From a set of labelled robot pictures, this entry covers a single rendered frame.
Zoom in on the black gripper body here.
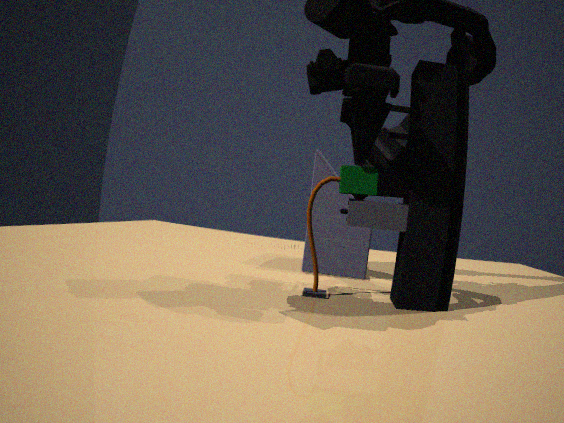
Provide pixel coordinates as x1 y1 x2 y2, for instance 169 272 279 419
343 43 400 103

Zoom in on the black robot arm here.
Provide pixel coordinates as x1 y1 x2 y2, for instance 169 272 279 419
304 0 496 170

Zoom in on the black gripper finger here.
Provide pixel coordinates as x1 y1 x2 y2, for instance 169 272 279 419
341 114 364 166
343 97 392 162

